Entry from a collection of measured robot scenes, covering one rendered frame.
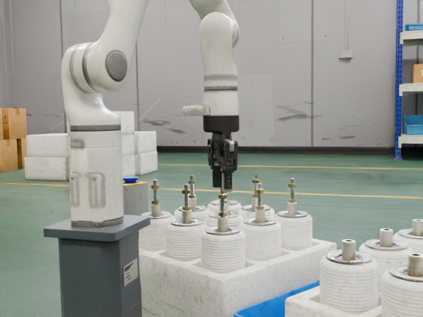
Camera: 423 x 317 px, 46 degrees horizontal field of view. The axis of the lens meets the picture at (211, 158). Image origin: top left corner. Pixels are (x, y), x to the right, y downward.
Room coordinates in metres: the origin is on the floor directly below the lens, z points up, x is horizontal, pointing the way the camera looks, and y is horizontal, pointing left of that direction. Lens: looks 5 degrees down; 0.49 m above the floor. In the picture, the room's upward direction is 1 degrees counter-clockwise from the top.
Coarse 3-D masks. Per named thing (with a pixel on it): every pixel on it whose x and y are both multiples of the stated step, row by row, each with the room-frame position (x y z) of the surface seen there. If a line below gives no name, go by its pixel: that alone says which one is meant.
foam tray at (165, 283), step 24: (312, 240) 1.23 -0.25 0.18; (144, 264) 1.12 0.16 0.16; (168, 264) 1.06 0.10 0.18; (192, 264) 1.05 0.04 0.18; (264, 264) 1.03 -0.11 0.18; (288, 264) 1.07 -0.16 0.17; (312, 264) 1.13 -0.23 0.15; (144, 288) 1.12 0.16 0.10; (168, 288) 1.06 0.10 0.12; (192, 288) 1.00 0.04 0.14; (216, 288) 0.95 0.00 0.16; (240, 288) 0.97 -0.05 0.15; (264, 288) 1.02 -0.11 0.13; (288, 288) 1.07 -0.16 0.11; (144, 312) 1.13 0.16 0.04; (168, 312) 1.06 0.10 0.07; (192, 312) 1.00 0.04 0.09; (216, 312) 0.95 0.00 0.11
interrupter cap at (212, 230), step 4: (208, 228) 1.06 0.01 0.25; (212, 228) 1.05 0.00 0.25; (216, 228) 1.06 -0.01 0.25; (228, 228) 1.06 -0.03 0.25; (232, 228) 1.05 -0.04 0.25; (236, 228) 1.05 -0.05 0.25; (208, 232) 1.02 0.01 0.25; (212, 232) 1.01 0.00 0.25; (216, 232) 1.02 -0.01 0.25; (220, 232) 1.02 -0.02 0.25; (224, 232) 1.02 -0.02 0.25; (228, 232) 1.02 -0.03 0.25; (232, 232) 1.01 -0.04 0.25; (236, 232) 1.02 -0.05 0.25
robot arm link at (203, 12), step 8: (192, 0) 1.03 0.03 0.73; (200, 0) 1.02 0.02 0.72; (208, 0) 1.02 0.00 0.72; (216, 0) 1.04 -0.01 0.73; (224, 0) 1.05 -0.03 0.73; (200, 8) 1.05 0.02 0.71; (208, 8) 1.05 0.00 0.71; (216, 8) 1.06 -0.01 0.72; (224, 8) 1.06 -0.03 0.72; (200, 16) 1.07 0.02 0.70; (232, 16) 1.06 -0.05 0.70; (232, 40) 1.02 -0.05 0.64; (232, 48) 1.07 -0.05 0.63
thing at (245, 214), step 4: (240, 208) 1.30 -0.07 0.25; (240, 212) 1.27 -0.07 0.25; (244, 212) 1.26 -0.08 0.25; (248, 212) 1.25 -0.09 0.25; (252, 212) 1.25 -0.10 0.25; (268, 212) 1.26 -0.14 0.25; (272, 212) 1.27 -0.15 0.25; (244, 216) 1.26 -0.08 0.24; (248, 216) 1.25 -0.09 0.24; (252, 216) 1.24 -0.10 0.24; (268, 216) 1.25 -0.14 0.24; (272, 216) 1.26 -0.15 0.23
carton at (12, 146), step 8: (0, 144) 4.67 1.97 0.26; (8, 144) 4.77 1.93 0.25; (16, 144) 4.88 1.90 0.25; (0, 152) 4.66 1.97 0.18; (8, 152) 4.77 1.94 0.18; (16, 152) 4.88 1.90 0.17; (0, 160) 4.66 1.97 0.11; (8, 160) 4.76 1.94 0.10; (16, 160) 4.87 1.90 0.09; (0, 168) 4.66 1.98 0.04; (8, 168) 4.76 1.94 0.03; (16, 168) 4.87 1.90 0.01
